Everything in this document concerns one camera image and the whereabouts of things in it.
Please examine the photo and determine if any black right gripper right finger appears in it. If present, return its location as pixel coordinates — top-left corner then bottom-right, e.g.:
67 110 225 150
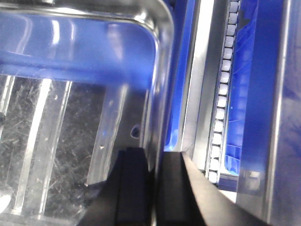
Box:
156 152 266 226

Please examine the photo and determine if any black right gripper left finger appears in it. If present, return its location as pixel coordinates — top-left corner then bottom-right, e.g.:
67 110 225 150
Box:
78 147 153 226

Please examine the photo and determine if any small silver tray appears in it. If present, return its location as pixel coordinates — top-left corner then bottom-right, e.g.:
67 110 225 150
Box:
0 0 175 226

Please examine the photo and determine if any lower white roller track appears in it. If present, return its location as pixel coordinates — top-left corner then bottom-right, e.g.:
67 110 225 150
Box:
205 0 240 185

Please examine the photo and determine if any steel shelf front rail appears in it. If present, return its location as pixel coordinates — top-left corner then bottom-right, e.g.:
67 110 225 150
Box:
176 0 229 171

